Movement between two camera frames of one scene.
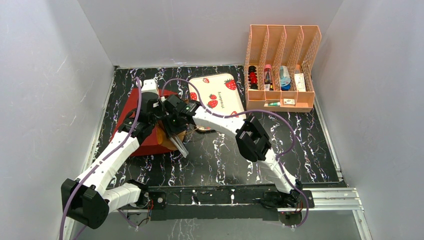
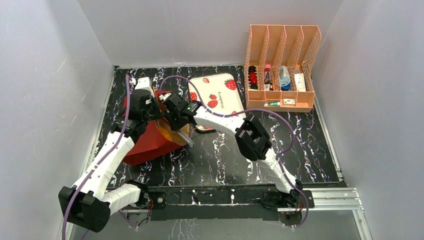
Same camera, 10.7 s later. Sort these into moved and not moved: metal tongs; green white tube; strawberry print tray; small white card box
Moved: metal tongs
Not moved: small white card box; green white tube; strawberry print tray
